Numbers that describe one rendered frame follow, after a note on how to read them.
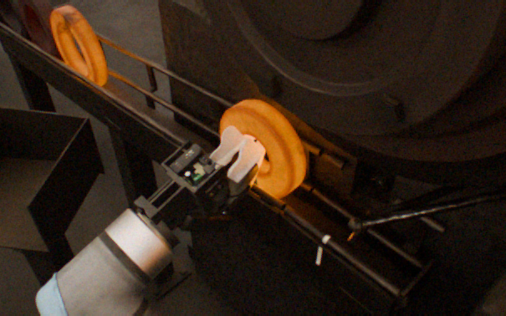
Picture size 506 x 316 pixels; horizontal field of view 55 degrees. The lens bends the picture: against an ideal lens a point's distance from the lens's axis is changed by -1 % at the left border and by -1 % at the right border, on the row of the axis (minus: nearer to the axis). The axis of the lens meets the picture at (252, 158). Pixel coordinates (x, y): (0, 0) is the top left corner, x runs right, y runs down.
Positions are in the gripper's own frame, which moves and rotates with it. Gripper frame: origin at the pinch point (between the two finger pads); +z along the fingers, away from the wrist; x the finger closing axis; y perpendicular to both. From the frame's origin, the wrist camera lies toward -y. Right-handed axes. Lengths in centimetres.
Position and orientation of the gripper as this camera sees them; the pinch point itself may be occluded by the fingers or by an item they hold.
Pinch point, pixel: (260, 140)
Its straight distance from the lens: 72.5
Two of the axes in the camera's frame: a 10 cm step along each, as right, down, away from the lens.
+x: -7.0, -5.0, 5.1
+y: -2.0, -5.6, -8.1
